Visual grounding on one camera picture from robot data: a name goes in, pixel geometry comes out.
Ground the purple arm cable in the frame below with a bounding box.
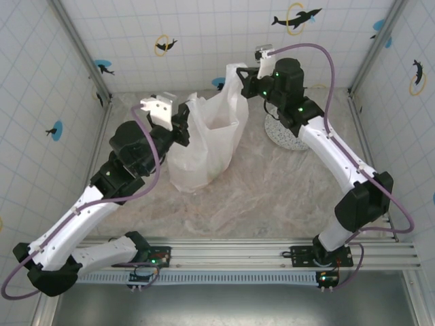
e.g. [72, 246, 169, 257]
[1, 104, 161, 302]
[268, 43, 416, 291]

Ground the controller circuit board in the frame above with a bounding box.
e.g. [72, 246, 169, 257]
[315, 270, 340, 289]
[127, 259, 161, 289]

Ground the white plastic bag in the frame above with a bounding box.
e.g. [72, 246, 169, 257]
[168, 62, 249, 194]

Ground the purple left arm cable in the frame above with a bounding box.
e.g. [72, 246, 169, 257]
[1, 104, 161, 302]

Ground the shark blue circle sticker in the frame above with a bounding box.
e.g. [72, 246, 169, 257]
[94, 59, 116, 76]

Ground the aluminium left corner post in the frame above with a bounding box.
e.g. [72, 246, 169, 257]
[47, 0, 113, 103]

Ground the blue oval fish sticker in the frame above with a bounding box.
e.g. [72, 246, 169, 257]
[45, 120, 64, 142]

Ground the right controller circuit board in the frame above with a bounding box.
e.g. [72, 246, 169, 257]
[315, 270, 340, 289]

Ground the speckled white plate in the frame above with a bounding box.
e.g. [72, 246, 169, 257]
[264, 113, 310, 153]

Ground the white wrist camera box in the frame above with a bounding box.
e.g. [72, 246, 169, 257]
[254, 44, 276, 81]
[140, 92, 177, 132]

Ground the upright dolphin ring sticker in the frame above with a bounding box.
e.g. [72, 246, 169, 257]
[409, 59, 428, 96]

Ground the aluminium mounting rail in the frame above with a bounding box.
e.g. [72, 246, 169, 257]
[50, 237, 421, 272]

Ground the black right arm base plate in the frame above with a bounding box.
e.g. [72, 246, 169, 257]
[290, 244, 353, 268]

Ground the aluminium right corner post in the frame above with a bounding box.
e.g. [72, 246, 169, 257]
[349, 0, 408, 94]

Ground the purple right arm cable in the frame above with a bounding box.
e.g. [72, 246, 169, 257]
[268, 43, 416, 291]

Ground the seal yellow ring sticker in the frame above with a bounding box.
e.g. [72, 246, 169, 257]
[154, 34, 178, 57]

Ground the aluminium corner post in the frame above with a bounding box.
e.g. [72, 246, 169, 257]
[47, 0, 113, 103]
[349, 0, 408, 94]

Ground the white slotted cable duct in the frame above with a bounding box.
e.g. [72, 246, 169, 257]
[63, 270, 322, 285]

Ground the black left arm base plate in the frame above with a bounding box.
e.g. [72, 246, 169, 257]
[135, 246, 172, 268]

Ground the large dolphin ring sticker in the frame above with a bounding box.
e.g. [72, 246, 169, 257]
[271, 2, 323, 37]

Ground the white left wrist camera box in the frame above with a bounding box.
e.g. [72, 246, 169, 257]
[140, 92, 177, 132]

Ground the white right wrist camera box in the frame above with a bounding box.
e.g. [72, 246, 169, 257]
[254, 44, 276, 81]

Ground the left controller circuit board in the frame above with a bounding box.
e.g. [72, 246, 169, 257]
[127, 259, 161, 289]

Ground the grey metal panel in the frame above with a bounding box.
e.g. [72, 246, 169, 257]
[54, 283, 417, 326]

